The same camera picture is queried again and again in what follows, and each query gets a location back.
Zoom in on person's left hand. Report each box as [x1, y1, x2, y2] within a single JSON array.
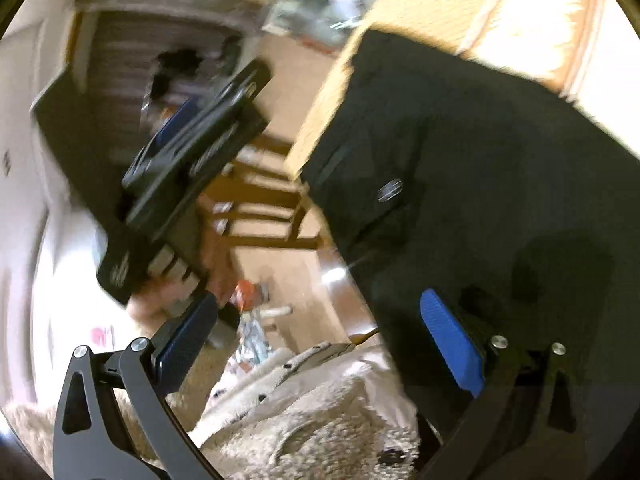
[[127, 230, 238, 322]]

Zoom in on dark bookshelf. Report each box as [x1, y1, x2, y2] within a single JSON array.
[[70, 0, 281, 131]]

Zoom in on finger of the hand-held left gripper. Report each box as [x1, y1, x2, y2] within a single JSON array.
[[121, 57, 274, 196]]

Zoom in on black pants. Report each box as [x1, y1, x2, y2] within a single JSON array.
[[299, 27, 640, 413]]

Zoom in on yellow floral bed sheet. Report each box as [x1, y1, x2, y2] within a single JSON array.
[[284, 0, 618, 181]]

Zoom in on pile of grey clutter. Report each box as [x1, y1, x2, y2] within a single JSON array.
[[270, 0, 386, 53]]

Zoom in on wooden chair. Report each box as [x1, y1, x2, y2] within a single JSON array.
[[199, 132, 326, 252]]

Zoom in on orange toy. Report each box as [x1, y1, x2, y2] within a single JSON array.
[[234, 280, 273, 313]]

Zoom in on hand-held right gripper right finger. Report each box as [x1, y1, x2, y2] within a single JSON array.
[[420, 287, 588, 480]]

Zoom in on beige fuzzy blanket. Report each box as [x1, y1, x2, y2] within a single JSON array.
[[0, 342, 426, 480]]

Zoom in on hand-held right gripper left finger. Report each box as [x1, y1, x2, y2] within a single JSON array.
[[52, 292, 221, 480]]

